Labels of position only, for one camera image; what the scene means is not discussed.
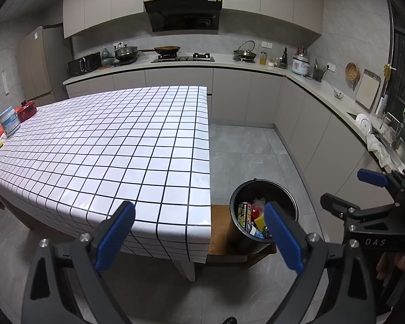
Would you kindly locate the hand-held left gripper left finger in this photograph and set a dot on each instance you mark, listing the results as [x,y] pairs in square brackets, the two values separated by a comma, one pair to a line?
[114,239]

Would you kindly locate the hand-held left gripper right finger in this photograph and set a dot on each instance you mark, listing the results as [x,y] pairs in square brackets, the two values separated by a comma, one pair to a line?
[285,239]

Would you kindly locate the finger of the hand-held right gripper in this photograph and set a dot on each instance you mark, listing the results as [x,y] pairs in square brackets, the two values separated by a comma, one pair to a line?
[337,207]
[371,177]

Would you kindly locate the pink plastic wrap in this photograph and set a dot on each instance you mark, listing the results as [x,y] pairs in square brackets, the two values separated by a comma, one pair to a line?
[258,204]

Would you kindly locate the printed tin can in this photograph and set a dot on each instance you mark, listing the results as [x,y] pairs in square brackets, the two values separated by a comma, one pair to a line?
[245,216]

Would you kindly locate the black trash bin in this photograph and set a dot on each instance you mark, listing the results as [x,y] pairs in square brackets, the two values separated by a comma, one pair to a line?
[273,192]

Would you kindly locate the person's right hand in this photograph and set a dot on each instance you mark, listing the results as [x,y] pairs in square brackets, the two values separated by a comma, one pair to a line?
[395,263]

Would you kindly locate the white cloth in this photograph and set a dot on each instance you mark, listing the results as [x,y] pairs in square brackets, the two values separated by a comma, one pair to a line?
[378,146]

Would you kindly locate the white plate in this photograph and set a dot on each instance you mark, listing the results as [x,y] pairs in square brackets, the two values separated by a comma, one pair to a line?
[363,124]

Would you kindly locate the wooden stool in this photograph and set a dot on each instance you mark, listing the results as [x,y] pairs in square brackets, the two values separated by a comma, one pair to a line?
[219,229]

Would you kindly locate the white bottle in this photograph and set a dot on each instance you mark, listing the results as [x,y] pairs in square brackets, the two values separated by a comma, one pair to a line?
[382,104]

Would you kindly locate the white cutting board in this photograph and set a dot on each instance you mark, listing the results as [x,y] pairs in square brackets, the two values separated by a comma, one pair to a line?
[368,89]

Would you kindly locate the small metal bowl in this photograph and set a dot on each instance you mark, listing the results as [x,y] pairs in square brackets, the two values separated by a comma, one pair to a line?
[338,95]

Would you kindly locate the white checked tablecloth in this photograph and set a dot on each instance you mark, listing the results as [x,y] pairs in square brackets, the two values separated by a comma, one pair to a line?
[121,148]

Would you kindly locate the black shoe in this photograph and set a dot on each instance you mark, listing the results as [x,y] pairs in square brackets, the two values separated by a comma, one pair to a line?
[229,321]

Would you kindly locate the bamboo strainer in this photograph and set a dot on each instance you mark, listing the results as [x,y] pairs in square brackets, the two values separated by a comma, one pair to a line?
[352,72]

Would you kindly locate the yellow hanging ornament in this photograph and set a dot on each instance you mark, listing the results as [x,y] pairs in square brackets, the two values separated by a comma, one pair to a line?
[388,71]

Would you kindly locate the black utensil holder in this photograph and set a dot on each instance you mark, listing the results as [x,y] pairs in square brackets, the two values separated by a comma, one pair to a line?
[317,74]

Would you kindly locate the white rice cooker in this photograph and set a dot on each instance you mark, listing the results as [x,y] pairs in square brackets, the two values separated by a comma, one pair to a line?
[300,64]

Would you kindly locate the dark glass bottle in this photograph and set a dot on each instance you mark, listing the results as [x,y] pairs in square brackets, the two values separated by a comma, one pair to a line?
[284,60]

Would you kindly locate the grey kitchen counter cabinets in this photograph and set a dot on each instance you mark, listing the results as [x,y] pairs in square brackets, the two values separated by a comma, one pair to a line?
[243,91]

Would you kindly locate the small white jar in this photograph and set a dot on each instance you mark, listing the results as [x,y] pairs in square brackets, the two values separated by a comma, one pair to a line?
[273,62]

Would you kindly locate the red pot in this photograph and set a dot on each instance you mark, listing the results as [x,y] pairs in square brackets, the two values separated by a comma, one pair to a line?
[26,111]

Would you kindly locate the blue tissue container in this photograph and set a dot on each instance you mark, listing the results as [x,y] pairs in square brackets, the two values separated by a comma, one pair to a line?
[9,123]

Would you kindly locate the orange liquid bottle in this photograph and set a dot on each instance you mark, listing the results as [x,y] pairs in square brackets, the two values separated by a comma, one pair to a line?
[263,60]

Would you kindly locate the pan with glass lid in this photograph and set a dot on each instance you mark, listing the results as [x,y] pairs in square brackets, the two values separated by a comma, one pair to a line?
[244,54]

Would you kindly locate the black microwave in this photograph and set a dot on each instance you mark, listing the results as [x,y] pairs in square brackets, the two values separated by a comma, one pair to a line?
[82,64]

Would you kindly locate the teal ceramic jar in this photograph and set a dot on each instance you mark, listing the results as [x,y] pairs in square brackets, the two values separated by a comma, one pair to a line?
[107,57]

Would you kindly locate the grey pot with lid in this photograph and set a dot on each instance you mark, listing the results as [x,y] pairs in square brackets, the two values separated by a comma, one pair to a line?
[126,53]

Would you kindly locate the beige fridge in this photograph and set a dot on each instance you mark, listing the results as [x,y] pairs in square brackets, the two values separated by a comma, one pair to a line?
[40,64]

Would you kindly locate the black gas stove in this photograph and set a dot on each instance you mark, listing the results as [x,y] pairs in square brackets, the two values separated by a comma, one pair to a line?
[184,58]

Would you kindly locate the black wok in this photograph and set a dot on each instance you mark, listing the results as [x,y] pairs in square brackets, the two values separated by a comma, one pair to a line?
[167,50]

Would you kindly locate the beige upper cabinets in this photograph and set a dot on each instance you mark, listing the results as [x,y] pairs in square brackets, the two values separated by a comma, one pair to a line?
[101,6]

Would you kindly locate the black range hood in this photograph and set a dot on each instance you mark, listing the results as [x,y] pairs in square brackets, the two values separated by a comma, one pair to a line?
[182,15]

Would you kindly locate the white wall switch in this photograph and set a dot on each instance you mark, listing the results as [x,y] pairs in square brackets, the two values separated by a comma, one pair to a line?
[266,45]

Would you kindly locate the white wall panel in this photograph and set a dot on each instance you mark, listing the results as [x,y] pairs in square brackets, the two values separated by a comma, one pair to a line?
[5,82]

